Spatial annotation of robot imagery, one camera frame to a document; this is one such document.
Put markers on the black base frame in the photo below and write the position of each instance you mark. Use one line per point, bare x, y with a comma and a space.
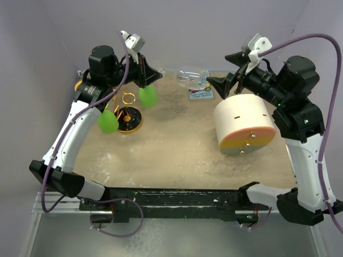
121, 204

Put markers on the gold wine glass rack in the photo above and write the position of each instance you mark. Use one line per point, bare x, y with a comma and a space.
128, 116

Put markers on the orange wine glass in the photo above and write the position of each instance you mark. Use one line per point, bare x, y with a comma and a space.
77, 85

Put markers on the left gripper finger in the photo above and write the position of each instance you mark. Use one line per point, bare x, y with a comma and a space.
149, 72
148, 81

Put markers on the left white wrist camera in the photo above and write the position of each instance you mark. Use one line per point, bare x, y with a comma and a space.
134, 44

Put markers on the green wine glass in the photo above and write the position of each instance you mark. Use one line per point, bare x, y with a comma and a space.
148, 96
108, 122

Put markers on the blue treehouse book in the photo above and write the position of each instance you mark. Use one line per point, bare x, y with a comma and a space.
206, 93

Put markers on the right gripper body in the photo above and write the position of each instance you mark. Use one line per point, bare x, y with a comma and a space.
255, 81

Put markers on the clear wine glass back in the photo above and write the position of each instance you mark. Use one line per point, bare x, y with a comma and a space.
189, 77

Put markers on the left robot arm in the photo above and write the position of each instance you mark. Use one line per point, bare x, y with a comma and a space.
105, 72

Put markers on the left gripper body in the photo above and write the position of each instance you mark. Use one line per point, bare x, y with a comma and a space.
135, 72

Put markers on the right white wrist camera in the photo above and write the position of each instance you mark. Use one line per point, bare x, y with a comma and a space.
252, 48

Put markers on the white round drawer box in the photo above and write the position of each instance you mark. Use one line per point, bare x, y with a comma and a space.
242, 124

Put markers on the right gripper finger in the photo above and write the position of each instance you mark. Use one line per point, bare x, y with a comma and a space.
222, 85
239, 59

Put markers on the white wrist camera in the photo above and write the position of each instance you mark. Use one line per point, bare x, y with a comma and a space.
134, 44
252, 48

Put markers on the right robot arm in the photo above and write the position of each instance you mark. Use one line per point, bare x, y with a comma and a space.
304, 130

